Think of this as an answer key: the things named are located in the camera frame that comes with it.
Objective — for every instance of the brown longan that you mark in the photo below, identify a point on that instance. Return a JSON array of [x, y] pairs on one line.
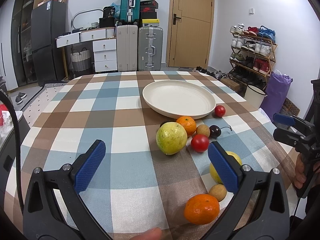
[[218, 191], [203, 130]]

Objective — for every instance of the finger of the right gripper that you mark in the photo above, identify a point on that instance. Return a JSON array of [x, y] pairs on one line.
[[286, 137], [284, 119]]

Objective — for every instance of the red cherry tomato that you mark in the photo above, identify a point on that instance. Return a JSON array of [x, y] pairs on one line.
[[219, 111], [200, 143]]

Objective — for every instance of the large yellow-green guava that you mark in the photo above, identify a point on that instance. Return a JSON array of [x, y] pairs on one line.
[[171, 137]]

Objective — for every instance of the orange tangerine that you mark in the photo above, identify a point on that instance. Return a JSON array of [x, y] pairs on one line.
[[201, 209], [188, 124]]

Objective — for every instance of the cream round plate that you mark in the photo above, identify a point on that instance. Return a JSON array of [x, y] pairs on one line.
[[175, 98]]

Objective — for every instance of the cardboard box on floor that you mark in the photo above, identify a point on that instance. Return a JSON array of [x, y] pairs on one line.
[[231, 84]]

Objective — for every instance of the checkered tablecloth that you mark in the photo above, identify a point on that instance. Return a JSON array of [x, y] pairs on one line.
[[136, 186]]

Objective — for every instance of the black refrigerator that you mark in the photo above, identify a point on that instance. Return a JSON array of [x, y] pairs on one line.
[[48, 22]]

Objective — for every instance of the dark cherry with stem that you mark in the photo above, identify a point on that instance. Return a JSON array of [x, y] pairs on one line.
[[215, 131]]

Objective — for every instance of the silver aluminium suitcase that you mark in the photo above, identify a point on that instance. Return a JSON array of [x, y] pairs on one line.
[[150, 42]]

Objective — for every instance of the white drawer desk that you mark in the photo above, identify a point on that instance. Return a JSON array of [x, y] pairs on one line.
[[103, 49]]

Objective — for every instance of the person's right hand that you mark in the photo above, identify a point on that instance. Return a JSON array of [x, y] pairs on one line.
[[300, 177]]

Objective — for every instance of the glass door cabinet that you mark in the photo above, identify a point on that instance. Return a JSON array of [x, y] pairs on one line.
[[22, 56]]

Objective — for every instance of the teal suitcase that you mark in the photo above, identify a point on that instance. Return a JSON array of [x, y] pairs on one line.
[[129, 11]]

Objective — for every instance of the wooden door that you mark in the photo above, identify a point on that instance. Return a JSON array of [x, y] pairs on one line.
[[190, 30]]

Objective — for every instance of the woven laundry basket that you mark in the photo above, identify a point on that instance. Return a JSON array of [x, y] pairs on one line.
[[81, 61]]

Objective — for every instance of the wooden shoe rack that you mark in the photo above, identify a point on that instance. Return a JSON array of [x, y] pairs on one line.
[[253, 55]]

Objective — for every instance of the dark plum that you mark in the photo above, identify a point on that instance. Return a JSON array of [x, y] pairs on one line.
[[163, 123]]

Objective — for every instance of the stacked shoe boxes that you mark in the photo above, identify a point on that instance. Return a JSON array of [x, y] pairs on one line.
[[148, 10]]

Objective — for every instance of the purple bag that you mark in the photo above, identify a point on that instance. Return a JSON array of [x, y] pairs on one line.
[[276, 90]]

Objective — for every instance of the white enamel bucket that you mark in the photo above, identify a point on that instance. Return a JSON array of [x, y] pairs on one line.
[[254, 96]]

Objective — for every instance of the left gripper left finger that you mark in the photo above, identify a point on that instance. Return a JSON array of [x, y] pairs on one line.
[[53, 207]]

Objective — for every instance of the beige suitcase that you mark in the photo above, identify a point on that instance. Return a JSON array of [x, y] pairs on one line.
[[127, 44]]

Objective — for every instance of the person's left hand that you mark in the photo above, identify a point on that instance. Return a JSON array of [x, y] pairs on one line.
[[152, 234]]

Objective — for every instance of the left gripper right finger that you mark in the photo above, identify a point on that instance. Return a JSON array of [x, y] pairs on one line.
[[270, 216]]

